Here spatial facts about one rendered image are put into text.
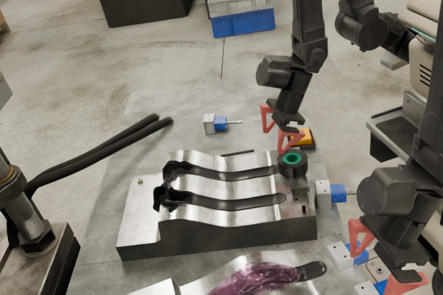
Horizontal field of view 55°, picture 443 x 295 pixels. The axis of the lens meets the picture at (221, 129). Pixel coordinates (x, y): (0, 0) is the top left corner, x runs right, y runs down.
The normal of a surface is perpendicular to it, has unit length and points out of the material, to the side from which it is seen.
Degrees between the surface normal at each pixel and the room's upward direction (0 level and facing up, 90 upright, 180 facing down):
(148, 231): 0
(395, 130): 0
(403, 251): 27
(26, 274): 0
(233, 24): 91
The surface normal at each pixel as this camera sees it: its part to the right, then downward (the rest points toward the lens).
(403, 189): 0.29, 0.52
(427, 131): -0.94, 0.30
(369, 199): -0.92, -0.10
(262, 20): 0.00, 0.60
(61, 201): -0.16, -0.80
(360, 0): 0.17, 0.37
